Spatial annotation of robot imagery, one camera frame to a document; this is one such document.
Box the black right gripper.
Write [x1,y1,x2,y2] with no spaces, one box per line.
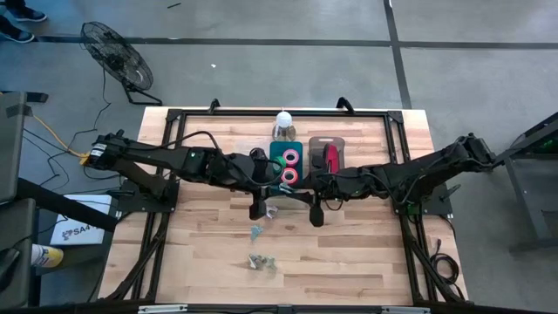
[285,147,332,229]

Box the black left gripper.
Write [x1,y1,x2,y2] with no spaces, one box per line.
[243,148,284,222]

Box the pink tape roll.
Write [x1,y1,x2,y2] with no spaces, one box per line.
[282,147,301,167]
[280,167,300,185]

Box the red stapler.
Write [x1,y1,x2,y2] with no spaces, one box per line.
[326,144,340,174]

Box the teal plastic bin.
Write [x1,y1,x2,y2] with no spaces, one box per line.
[269,140,304,192]

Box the grey translucent plastic bin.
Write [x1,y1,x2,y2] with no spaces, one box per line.
[308,135,347,192]

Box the clear plastic bottle white cap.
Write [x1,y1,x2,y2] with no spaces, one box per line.
[272,111,297,142]

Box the white paper sheet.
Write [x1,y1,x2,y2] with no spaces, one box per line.
[49,194,113,247]

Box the black floor fan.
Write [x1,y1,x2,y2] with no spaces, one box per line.
[80,21,163,106]

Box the black metal beam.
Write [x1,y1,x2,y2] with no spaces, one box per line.
[17,177,119,233]

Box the yellow and white can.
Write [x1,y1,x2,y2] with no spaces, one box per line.
[31,243,65,269]

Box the black side table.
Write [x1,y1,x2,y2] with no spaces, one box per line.
[479,111,558,254]

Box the grey equipment case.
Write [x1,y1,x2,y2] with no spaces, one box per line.
[0,198,37,310]
[0,91,28,204]

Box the person's shoe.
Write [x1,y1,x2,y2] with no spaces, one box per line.
[3,0,48,23]
[0,17,36,44]

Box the black aluminium table frame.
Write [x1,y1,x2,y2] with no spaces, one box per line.
[98,106,470,306]

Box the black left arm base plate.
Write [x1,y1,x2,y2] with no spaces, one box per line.
[115,178,180,215]

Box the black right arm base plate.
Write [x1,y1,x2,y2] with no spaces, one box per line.
[391,182,455,218]

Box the coiled black cable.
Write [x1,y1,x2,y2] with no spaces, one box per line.
[429,237,462,302]

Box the silver metal bracket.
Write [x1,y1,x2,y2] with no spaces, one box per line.
[137,304,189,314]
[381,306,432,314]

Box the yellow extension cord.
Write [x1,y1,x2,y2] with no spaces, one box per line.
[32,113,95,167]

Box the black fan power cable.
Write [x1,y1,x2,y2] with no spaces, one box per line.
[65,69,112,152]

